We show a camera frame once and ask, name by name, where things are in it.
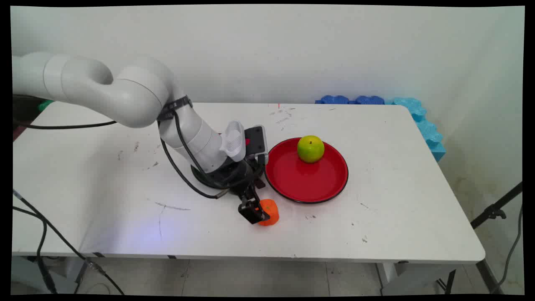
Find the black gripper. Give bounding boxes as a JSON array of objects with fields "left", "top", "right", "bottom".
[{"left": 217, "top": 158, "right": 270, "bottom": 225}]

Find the orange toy fruit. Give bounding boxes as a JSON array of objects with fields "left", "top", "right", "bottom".
[{"left": 257, "top": 199, "right": 280, "bottom": 227}]

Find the red round plate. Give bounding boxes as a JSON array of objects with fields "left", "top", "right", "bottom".
[{"left": 264, "top": 137, "right": 349, "bottom": 204}]

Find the green toy apple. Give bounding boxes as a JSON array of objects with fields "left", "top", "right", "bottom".
[{"left": 297, "top": 135, "right": 325, "bottom": 164}]

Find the cyan foam piece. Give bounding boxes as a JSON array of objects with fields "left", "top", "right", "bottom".
[
  {"left": 385, "top": 97, "right": 428, "bottom": 122},
  {"left": 415, "top": 119, "right": 447, "bottom": 163}
]

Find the black tripod stand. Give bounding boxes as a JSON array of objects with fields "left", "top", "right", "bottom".
[{"left": 470, "top": 181, "right": 524, "bottom": 294}]

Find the grey black wrist camera box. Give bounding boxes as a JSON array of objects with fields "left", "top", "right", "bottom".
[{"left": 244, "top": 125, "right": 269, "bottom": 164}]

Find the white ribbed camera mount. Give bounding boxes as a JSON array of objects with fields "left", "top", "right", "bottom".
[{"left": 219, "top": 121, "right": 247, "bottom": 163}]

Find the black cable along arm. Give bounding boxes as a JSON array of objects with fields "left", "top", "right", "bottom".
[{"left": 13, "top": 112, "right": 229, "bottom": 199}]

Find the black strap around arm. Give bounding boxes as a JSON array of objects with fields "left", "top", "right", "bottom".
[{"left": 157, "top": 95, "right": 194, "bottom": 122}]

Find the white table leg frame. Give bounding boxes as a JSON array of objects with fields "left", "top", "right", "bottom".
[{"left": 375, "top": 261, "right": 457, "bottom": 296}]

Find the black cable with connector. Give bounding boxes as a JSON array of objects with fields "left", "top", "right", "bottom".
[{"left": 12, "top": 189, "right": 126, "bottom": 296}]

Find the black looping cable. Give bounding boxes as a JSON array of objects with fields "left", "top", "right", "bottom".
[{"left": 12, "top": 206, "right": 58, "bottom": 294}]

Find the grey hanging cable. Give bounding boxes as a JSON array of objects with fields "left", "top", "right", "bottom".
[{"left": 490, "top": 204, "right": 524, "bottom": 294}]

